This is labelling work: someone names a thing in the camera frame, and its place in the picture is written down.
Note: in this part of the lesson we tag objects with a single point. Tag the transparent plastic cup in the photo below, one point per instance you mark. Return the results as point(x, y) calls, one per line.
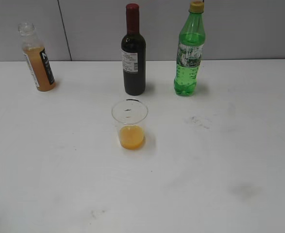
point(129, 116)

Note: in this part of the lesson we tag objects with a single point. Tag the orange juice bottle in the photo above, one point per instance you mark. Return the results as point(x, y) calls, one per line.
point(36, 57)

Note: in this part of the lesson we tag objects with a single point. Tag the dark red wine bottle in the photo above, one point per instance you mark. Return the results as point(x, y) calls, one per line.
point(133, 48)

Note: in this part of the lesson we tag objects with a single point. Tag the green soda bottle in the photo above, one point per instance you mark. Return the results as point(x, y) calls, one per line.
point(190, 45)

